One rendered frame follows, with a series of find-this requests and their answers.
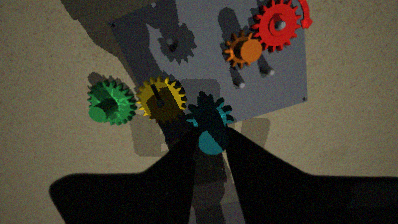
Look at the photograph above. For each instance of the red gear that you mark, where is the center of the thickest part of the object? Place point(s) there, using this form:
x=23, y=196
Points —
x=265, y=26

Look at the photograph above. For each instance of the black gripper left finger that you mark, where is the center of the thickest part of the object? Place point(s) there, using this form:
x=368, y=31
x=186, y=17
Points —
x=161, y=194

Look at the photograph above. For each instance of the red curved arrow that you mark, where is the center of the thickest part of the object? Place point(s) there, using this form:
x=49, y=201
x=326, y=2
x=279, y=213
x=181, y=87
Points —
x=307, y=21

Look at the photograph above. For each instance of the green gear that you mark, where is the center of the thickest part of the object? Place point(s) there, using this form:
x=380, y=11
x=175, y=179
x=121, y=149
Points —
x=110, y=102

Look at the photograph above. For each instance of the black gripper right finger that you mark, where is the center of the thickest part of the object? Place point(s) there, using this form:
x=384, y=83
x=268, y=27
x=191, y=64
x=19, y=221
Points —
x=272, y=191

